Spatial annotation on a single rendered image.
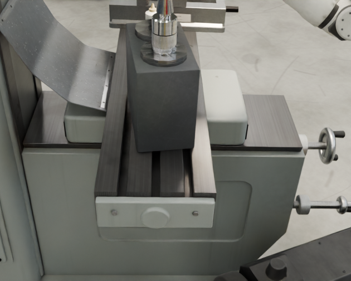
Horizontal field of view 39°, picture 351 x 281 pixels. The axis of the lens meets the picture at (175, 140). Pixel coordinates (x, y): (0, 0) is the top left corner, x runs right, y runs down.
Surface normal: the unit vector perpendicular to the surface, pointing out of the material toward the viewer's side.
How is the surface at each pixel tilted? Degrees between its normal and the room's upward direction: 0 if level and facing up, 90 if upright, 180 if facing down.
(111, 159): 0
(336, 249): 0
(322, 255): 0
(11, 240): 88
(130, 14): 90
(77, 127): 90
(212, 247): 90
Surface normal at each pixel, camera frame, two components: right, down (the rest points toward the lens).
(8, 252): 0.02, 0.58
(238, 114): 0.04, -0.79
